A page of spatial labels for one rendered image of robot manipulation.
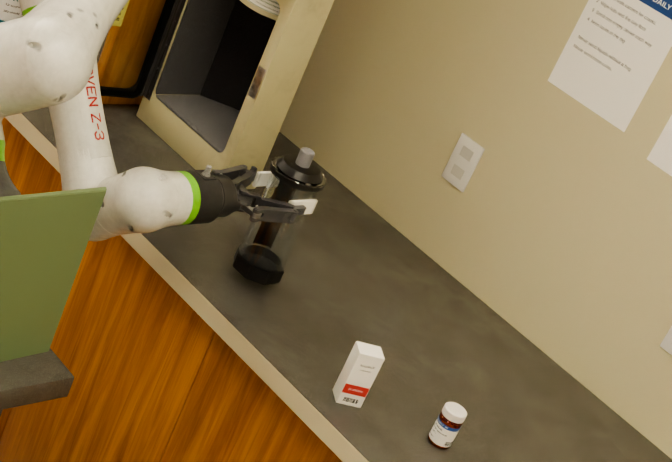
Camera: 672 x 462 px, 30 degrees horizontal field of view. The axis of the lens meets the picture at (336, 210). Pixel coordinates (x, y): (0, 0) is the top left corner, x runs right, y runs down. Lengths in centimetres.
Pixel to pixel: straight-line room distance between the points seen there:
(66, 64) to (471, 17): 124
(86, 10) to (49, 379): 56
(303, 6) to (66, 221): 89
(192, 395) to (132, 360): 18
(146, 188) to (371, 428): 56
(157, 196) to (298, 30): 67
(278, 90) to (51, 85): 95
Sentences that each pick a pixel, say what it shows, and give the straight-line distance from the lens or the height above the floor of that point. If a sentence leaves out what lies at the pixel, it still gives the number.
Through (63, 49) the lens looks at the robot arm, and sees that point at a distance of 174.
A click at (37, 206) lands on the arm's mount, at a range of 178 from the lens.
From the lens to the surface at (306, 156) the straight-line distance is 226.
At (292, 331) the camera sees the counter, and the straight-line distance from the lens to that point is 229.
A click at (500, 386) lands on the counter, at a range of 245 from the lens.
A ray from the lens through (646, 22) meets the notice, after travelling 254.
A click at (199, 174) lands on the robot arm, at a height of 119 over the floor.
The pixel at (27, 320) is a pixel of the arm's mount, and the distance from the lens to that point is 192.
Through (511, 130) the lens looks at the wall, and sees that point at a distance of 269.
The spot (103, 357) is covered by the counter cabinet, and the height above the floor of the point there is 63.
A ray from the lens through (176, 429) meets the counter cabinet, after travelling 244.
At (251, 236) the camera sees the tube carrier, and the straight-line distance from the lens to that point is 232.
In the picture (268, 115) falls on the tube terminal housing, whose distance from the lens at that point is 264.
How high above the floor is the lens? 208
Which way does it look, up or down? 24 degrees down
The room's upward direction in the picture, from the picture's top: 24 degrees clockwise
